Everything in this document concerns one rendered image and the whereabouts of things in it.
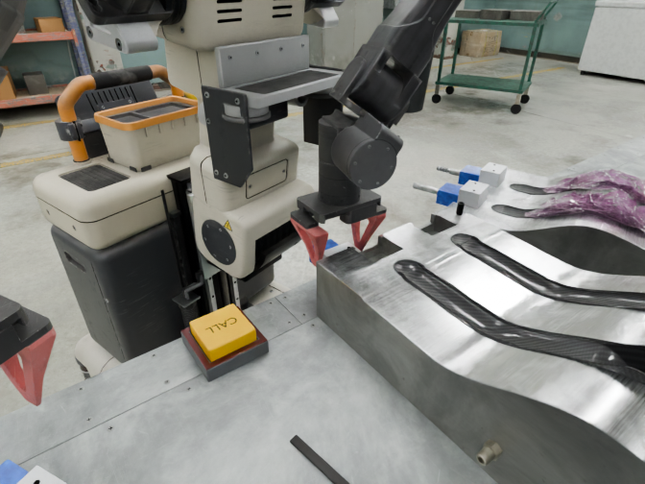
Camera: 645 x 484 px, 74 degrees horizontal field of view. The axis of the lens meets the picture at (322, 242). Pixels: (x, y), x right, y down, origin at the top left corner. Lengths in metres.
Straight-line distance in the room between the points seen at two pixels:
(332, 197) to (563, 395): 0.34
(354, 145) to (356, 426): 0.29
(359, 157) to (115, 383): 0.37
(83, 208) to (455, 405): 0.79
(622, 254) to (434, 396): 0.37
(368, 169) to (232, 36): 0.40
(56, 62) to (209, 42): 5.02
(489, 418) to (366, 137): 0.29
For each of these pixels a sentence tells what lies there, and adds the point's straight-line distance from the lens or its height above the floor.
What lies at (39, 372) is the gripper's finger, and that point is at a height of 0.96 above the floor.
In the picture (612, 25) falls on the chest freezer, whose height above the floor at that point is 0.66.
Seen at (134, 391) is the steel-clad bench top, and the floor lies 0.80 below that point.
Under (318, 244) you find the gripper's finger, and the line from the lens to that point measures 0.56.
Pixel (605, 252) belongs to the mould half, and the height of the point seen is 0.86.
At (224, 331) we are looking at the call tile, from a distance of 0.53.
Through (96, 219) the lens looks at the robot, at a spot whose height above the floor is 0.77.
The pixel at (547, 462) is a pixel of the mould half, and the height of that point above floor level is 0.87.
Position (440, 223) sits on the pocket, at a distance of 0.66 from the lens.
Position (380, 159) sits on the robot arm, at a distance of 0.47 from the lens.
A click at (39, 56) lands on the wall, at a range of 5.73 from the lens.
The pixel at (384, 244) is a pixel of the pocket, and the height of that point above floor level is 0.88.
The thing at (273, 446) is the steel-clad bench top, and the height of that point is 0.80.
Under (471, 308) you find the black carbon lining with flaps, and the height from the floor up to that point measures 0.88.
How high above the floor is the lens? 1.19
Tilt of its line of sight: 32 degrees down
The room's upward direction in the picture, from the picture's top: straight up
